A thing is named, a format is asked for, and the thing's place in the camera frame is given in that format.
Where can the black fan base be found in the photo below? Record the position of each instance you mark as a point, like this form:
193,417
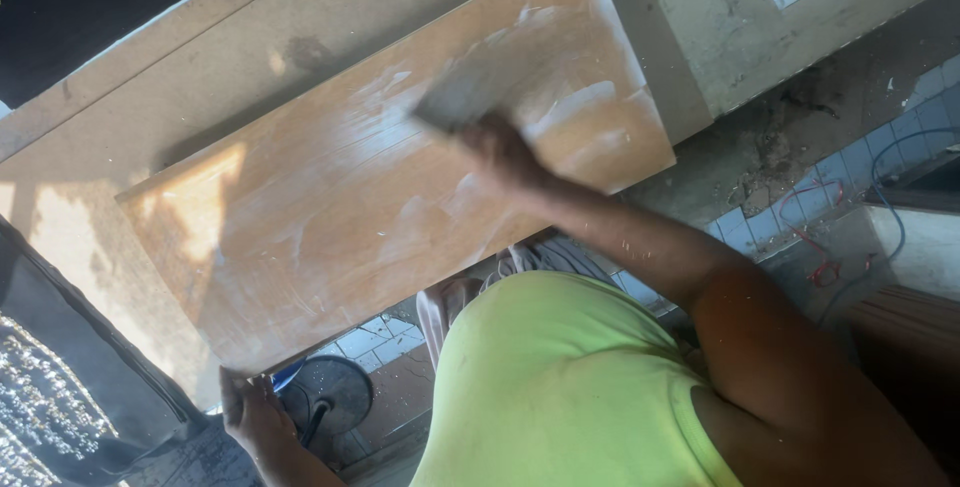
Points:
330,397

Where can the person's yellow-green shirt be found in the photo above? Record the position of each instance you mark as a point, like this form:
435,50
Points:
555,397

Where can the grey putty scraper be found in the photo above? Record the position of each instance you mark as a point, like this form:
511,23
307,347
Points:
461,95

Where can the beige flat panel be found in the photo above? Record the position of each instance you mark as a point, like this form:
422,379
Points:
187,74

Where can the brown wooden board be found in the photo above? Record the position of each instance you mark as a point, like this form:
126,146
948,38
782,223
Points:
352,187

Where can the person's right fingers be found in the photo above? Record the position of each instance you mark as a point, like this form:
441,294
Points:
480,134

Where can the person's right hand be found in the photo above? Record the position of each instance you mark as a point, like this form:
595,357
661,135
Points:
504,155

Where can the person's left hand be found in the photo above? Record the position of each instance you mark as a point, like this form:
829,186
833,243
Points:
255,416

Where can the blue plastic object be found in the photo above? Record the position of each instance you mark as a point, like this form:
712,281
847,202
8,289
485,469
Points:
288,374

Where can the brown wooden furniture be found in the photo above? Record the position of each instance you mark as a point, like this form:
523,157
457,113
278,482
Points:
911,352

